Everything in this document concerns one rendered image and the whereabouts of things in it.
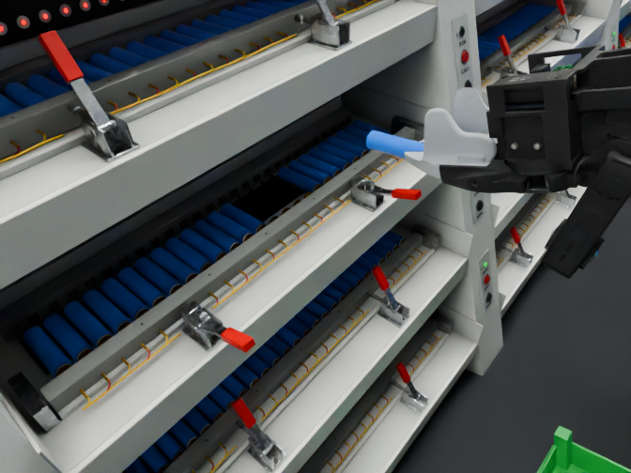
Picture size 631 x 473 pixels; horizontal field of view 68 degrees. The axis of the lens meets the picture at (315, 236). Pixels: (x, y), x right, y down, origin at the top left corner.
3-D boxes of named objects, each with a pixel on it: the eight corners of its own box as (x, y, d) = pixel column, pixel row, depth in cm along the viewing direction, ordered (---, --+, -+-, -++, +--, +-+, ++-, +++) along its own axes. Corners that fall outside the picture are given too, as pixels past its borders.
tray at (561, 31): (600, 39, 110) (623, -27, 101) (479, 148, 77) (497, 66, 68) (515, 23, 121) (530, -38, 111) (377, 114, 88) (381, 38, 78)
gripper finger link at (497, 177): (455, 146, 40) (565, 143, 34) (458, 165, 41) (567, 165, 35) (429, 171, 37) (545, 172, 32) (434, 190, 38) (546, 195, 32)
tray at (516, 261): (593, 188, 130) (613, 144, 120) (496, 326, 97) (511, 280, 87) (522, 163, 140) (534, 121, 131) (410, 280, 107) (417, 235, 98)
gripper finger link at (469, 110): (427, 84, 44) (523, 78, 37) (439, 144, 47) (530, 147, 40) (407, 98, 42) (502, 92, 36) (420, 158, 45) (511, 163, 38)
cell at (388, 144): (363, 141, 46) (421, 158, 42) (372, 126, 46) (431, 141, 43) (369, 151, 47) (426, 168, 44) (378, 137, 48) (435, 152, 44)
